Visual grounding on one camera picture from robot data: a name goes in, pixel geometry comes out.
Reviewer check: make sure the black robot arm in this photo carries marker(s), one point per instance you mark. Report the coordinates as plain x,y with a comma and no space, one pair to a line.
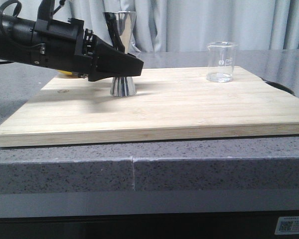
16,42

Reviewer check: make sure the white QR code sticker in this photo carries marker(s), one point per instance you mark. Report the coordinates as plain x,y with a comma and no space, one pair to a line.
287,226

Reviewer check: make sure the small glass beaker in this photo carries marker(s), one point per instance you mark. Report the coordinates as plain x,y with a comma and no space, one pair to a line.
221,61

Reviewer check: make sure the wooden cutting board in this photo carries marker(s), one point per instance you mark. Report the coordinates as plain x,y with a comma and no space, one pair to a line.
171,103

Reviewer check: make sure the yellow lemon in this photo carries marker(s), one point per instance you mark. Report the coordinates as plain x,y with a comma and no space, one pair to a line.
66,73

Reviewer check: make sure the black cutting board loop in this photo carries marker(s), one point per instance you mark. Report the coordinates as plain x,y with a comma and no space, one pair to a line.
279,86

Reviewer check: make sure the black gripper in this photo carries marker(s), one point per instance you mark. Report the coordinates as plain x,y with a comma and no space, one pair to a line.
70,47

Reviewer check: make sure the steel double jigger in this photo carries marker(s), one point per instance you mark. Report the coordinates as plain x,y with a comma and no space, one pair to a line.
123,86

